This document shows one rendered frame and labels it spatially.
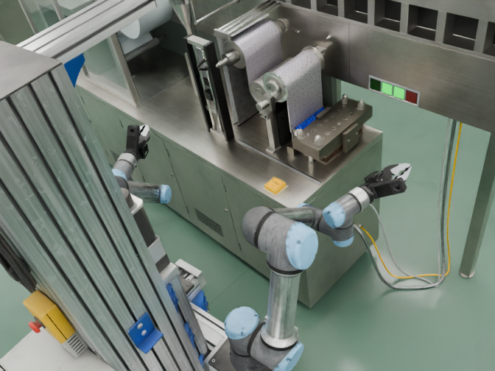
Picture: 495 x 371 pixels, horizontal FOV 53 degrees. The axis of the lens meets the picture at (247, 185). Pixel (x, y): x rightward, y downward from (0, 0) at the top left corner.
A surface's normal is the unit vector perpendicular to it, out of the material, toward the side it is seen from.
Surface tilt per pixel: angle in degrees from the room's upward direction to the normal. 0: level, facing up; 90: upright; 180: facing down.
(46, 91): 90
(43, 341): 0
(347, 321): 0
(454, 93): 90
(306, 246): 83
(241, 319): 7
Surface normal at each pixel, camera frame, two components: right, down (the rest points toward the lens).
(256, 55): 0.70, 0.43
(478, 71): -0.70, 0.56
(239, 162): -0.15, -0.72
